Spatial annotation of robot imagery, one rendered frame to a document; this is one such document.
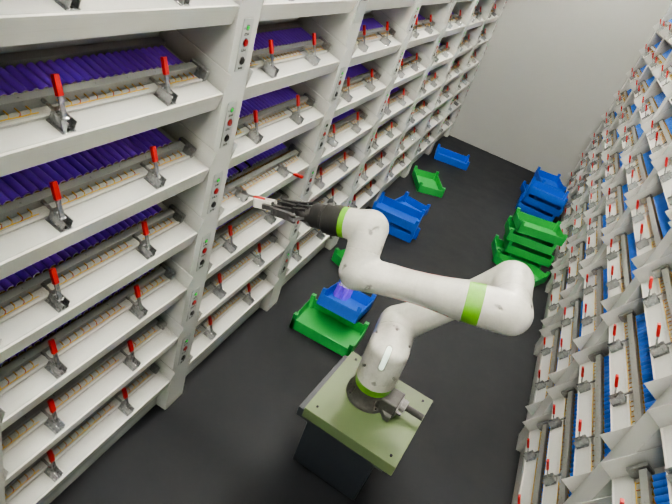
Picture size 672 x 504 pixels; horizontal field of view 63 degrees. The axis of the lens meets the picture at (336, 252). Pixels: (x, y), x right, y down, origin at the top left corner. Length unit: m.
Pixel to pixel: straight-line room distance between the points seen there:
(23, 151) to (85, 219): 0.24
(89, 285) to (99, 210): 0.20
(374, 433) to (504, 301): 0.59
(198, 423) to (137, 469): 0.26
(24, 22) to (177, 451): 1.42
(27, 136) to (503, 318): 1.13
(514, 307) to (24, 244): 1.11
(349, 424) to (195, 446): 0.54
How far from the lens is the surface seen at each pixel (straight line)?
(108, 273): 1.36
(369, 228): 1.52
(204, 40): 1.38
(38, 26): 0.94
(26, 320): 1.24
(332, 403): 1.78
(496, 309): 1.48
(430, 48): 3.33
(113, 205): 1.23
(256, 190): 1.81
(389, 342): 1.66
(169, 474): 1.92
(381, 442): 1.75
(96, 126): 1.08
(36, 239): 1.12
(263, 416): 2.10
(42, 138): 1.02
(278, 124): 1.80
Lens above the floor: 1.61
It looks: 32 degrees down
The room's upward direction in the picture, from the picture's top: 20 degrees clockwise
